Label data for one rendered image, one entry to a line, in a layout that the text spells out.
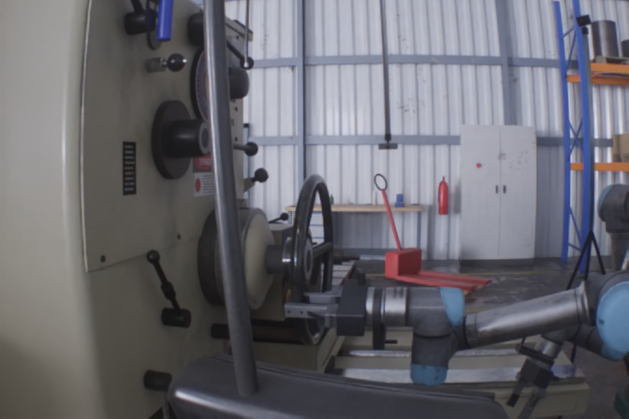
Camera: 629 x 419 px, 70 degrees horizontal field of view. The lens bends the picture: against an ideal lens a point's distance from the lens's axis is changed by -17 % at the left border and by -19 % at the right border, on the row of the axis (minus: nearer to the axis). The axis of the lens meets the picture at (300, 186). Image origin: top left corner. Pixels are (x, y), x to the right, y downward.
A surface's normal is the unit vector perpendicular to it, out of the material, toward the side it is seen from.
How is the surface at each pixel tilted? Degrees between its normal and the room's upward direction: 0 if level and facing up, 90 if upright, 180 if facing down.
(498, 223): 90
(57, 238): 90
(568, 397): 90
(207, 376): 20
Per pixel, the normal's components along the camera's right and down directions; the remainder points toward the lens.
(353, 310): -0.07, -0.93
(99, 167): 0.98, 0.00
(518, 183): -0.22, 0.04
